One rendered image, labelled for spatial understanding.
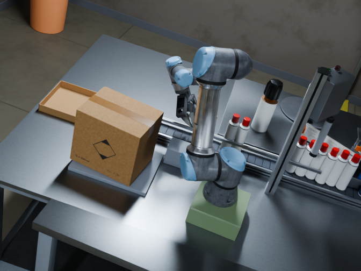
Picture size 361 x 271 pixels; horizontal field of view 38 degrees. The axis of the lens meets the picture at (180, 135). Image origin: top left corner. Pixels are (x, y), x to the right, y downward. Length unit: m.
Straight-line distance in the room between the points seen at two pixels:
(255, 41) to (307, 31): 0.50
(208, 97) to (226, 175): 0.33
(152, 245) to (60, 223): 0.37
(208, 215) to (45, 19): 3.30
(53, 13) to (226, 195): 3.25
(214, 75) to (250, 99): 1.13
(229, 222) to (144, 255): 0.37
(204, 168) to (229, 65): 0.41
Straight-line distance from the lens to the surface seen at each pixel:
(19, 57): 4.73
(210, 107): 2.00
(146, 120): 2.22
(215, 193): 2.19
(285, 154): 2.38
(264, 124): 2.78
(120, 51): 3.30
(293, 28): 5.22
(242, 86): 3.18
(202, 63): 1.94
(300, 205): 2.55
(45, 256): 2.26
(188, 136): 2.61
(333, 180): 2.64
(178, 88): 2.46
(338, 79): 2.24
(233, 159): 2.11
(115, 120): 2.18
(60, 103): 2.74
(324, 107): 2.24
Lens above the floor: 2.39
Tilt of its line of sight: 35 degrees down
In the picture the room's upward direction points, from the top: 16 degrees clockwise
